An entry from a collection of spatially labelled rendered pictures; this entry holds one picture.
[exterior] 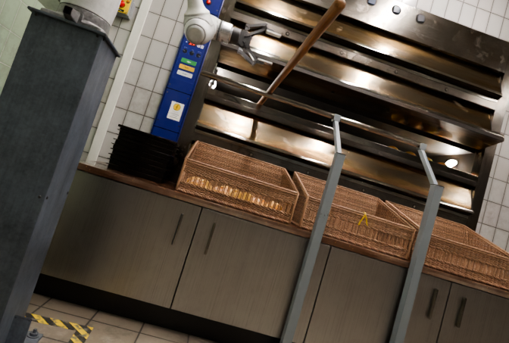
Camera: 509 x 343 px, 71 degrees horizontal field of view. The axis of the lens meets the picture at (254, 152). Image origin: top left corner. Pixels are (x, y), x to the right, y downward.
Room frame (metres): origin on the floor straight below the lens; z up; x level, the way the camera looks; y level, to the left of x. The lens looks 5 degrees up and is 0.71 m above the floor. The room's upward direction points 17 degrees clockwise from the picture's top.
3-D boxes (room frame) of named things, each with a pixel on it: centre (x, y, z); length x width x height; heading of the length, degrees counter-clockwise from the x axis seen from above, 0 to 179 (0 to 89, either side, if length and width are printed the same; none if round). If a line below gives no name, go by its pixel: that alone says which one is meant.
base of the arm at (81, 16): (1.09, 0.63, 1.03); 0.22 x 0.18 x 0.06; 9
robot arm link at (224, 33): (1.55, 0.28, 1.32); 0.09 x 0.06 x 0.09; 6
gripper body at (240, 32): (1.56, 0.21, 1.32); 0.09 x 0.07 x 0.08; 96
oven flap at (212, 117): (2.19, -0.52, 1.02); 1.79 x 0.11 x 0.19; 95
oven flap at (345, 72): (2.19, -0.52, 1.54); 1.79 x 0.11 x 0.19; 95
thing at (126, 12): (2.01, 0.97, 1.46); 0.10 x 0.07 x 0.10; 95
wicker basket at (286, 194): (1.87, 0.04, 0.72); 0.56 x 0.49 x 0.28; 96
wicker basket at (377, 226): (1.92, -0.55, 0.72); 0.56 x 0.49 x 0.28; 94
